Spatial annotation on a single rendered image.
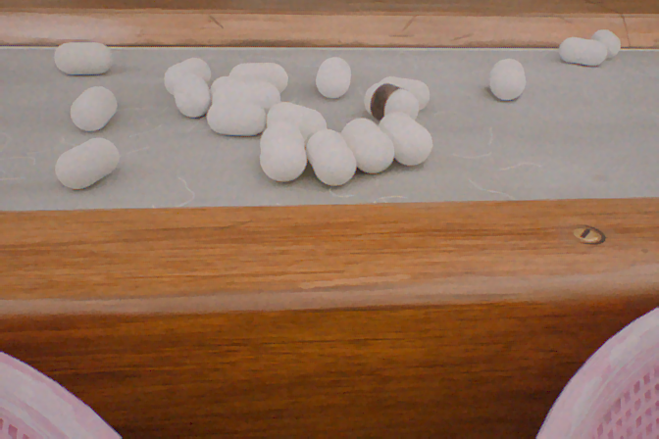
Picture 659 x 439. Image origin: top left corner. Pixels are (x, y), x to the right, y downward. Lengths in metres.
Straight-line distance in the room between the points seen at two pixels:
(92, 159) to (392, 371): 0.16
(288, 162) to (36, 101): 0.19
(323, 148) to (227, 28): 0.26
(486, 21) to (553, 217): 0.35
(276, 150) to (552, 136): 0.16
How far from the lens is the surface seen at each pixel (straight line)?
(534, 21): 0.56
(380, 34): 0.51
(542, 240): 0.20
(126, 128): 0.34
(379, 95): 0.34
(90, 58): 0.44
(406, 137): 0.28
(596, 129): 0.38
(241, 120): 0.31
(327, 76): 0.37
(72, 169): 0.27
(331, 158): 0.26
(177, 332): 0.17
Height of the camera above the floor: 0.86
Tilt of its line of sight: 28 degrees down
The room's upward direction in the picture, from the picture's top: 2 degrees clockwise
